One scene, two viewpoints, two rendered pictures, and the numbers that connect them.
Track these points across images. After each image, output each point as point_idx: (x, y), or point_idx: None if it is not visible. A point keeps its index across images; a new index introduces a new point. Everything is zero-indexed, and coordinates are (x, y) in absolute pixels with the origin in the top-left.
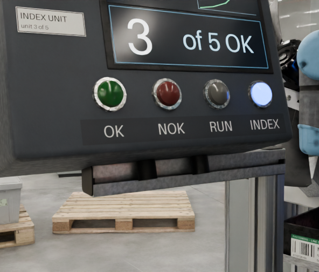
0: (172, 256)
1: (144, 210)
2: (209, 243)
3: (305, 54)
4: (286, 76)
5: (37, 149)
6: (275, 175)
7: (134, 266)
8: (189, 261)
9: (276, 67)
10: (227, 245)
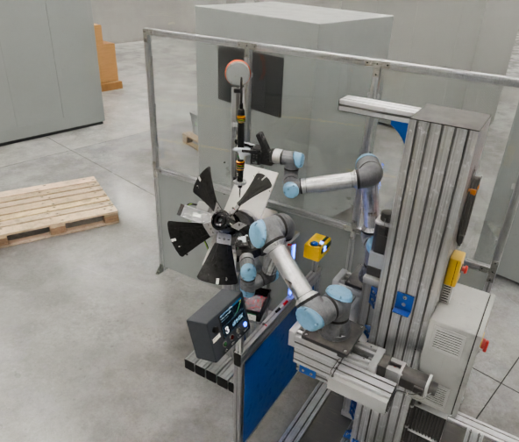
0: (113, 253)
1: (71, 212)
2: (136, 233)
3: (244, 275)
4: (223, 231)
5: (218, 360)
6: None
7: (89, 269)
8: (129, 255)
9: (246, 315)
10: (160, 247)
